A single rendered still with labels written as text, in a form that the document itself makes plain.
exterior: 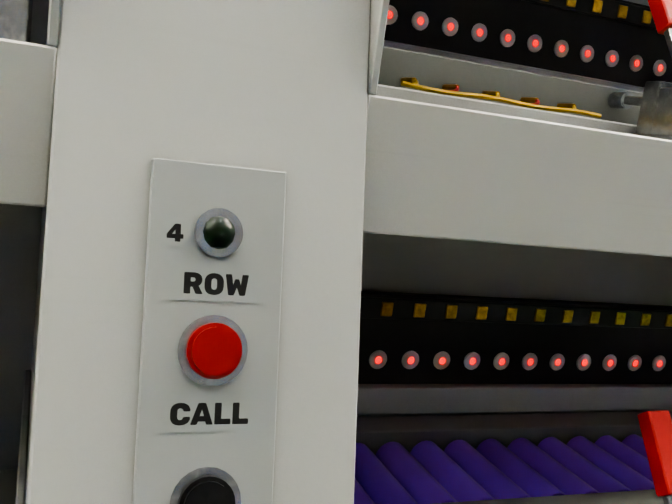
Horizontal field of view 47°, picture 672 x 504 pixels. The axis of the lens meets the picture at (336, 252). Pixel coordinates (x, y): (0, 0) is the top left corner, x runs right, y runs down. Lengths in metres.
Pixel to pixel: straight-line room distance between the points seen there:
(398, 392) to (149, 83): 0.27
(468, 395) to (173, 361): 0.27
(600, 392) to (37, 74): 0.40
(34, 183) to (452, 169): 0.13
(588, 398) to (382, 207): 0.29
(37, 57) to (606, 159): 0.20
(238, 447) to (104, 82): 0.11
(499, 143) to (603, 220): 0.06
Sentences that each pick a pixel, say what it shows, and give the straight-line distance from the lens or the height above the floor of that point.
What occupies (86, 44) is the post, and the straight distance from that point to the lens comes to 0.23.
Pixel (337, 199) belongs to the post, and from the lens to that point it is 0.24.
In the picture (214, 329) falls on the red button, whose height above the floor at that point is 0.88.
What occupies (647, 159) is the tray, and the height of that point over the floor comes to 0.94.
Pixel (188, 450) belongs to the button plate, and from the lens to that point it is 0.23.
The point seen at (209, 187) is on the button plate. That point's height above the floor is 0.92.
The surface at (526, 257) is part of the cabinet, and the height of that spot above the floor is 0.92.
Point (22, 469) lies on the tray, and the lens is 0.30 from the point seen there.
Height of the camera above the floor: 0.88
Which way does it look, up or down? 5 degrees up
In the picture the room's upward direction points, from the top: 2 degrees clockwise
